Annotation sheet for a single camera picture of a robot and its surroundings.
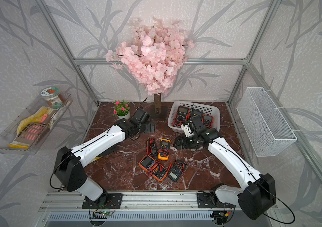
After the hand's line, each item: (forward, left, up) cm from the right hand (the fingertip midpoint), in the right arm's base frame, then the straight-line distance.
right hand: (179, 144), depth 78 cm
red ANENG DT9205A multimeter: (+26, -4, -6) cm, 27 cm away
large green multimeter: (+27, -14, -8) cm, 32 cm away
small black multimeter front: (-11, +2, -12) cm, 16 cm away
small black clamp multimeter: (+4, +18, -12) cm, 22 cm away
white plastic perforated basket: (+34, -22, -9) cm, 42 cm away
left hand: (+11, +19, +1) cm, 22 cm away
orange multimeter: (-7, +18, -12) cm, 23 cm away
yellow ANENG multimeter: (+2, +9, -12) cm, 15 cm away
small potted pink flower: (+29, +40, -3) cm, 49 cm away
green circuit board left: (-30, +39, -15) cm, 52 cm away
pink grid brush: (-4, +66, +20) cm, 69 cm away
